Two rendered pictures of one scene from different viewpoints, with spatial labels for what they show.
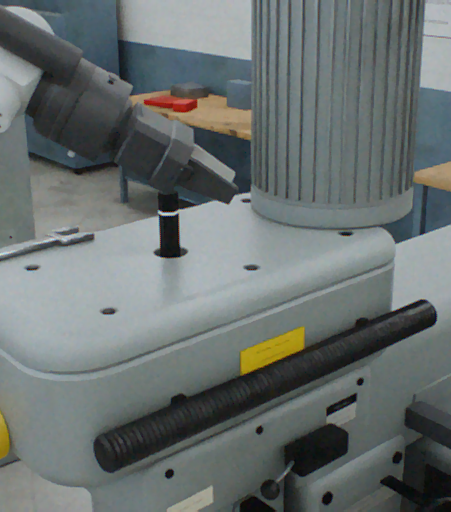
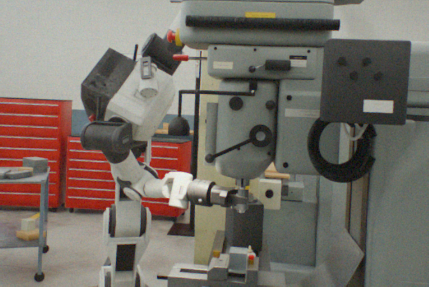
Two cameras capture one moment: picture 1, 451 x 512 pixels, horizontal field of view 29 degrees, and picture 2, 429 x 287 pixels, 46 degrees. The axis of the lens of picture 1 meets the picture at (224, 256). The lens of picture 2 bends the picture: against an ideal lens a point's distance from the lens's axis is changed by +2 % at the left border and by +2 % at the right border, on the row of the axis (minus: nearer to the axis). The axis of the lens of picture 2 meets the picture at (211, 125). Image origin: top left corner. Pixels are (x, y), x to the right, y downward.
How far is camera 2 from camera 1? 1.27 m
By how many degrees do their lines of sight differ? 47
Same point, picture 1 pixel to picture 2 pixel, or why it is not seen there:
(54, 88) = not seen: outside the picture
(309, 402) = (280, 49)
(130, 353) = not seen: outside the picture
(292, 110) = not seen: outside the picture
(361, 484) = (310, 102)
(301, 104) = not seen: outside the picture
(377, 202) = not seen: outside the picture
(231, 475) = (241, 62)
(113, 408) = (195, 13)
